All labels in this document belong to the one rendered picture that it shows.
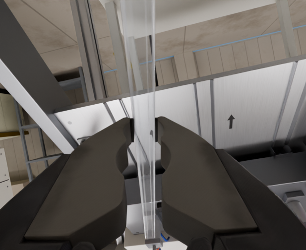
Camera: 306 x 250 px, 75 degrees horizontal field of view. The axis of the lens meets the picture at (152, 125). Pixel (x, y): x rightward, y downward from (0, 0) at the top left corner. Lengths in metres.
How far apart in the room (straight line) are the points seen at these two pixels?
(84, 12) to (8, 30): 0.35
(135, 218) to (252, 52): 3.57
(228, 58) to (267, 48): 0.61
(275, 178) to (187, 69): 3.11
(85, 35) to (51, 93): 0.32
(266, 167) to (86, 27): 0.50
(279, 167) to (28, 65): 0.36
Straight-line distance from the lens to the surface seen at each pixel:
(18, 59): 0.27
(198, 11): 0.93
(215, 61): 3.61
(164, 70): 3.53
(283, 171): 0.36
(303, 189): 0.38
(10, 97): 4.10
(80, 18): 0.61
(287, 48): 1.04
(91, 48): 0.56
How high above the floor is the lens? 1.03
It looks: level
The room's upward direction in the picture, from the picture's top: 169 degrees clockwise
